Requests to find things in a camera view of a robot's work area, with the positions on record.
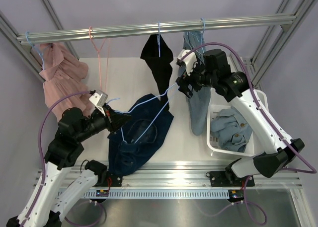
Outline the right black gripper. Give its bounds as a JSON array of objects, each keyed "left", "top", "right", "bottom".
[{"left": 175, "top": 58, "right": 217, "bottom": 99}]

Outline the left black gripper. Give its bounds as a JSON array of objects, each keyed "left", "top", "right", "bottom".
[{"left": 76, "top": 102, "right": 132, "bottom": 142}]

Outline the light blue wire hanger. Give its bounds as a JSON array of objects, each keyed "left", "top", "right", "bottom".
[{"left": 108, "top": 93, "right": 174, "bottom": 144}]

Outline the dark blue denim skirt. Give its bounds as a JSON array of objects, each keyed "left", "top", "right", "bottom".
[{"left": 108, "top": 94, "right": 174, "bottom": 176}]

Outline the light blue denim skirt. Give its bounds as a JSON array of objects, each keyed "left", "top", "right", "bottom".
[{"left": 210, "top": 107, "right": 252, "bottom": 153}]

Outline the pink wire hanger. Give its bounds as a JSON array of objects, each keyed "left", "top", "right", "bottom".
[{"left": 88, "top": 26, "right": 110, "bottom": 92}]

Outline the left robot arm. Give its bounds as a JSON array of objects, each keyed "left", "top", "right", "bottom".
[{"left": 6, "top": 105, "right": 132, "bottom": 227}]

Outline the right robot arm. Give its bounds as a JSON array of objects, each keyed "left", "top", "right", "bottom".
[{"left": 176, "top": 49, "right": 305, "bottom": 186}]

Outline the blue hanger of pale denim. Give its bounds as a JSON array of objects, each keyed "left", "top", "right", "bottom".
[{"left": 188, "top": 18, "right": 205, "bottom": 49}]

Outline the blue hanger of pink dress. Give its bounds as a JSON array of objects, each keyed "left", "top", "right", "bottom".
[{"left": 25, "top": 31, "right": 45, "bottom": 70}]

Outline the pale blue denim garment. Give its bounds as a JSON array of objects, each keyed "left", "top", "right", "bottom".
[{"left": 183, "top": 32, "right": 211, "bottom": 136}]

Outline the black garment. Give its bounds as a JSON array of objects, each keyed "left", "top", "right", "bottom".
[{"left": 140, "top": 34, "right": 173, "bottom": 111}]

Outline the white plastic basket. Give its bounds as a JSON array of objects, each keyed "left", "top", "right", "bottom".
[{"left": 206, "top": 90, "right": 262, "bottom": 160}]

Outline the pink ruffled dress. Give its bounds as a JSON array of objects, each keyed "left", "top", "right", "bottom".
[{"left": 39, "top": 43, "right": 92, "bottom": 120}]

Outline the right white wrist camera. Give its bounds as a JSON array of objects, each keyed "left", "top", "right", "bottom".
[{"left": 176, "top": 49, "right": 197, "bottom": 76}]

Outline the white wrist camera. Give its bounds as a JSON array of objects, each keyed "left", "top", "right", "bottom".
[
  {"left": 89, "top": 90, "right": 108, "bottom": 116},
  {"left": 176, "top": 49, "right": 197, "bottom": 76}
]

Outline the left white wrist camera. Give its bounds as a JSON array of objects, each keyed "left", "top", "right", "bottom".
[{"left": 89, "top": 90, "right": 108, "bottom": 116}]

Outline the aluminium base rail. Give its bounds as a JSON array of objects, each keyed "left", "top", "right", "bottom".
[{"left": 34, "top": 161, "right": 303, "bottom": 189}]

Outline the white slotted cable duct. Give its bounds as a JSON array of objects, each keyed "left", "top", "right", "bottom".
[{"left": 54, "top": 189, "right": 231, "bottom": 199}]

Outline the aluminium hanging rail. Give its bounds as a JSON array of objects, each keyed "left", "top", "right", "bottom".
[{"left": 29, "top": 13, "right": 296, "bottom": 44}]

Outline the aluminium frame left post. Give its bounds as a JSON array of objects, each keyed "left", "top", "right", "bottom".
[{"left": 0, "top": 0, "right": 79, "bottom": 82}]

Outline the aluminium frame post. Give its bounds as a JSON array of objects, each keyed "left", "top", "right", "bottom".
[
  {"left": 242, "top": 0, "right": 318, "bottom": 89},
  {"left": 0, "top": 0, "right": 79, "bottom": 82}
]

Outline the aluminium frame right post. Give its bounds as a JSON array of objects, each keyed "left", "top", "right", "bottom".
[{"left": 242, "top": 0, "right": 318, "bottom": 89}]

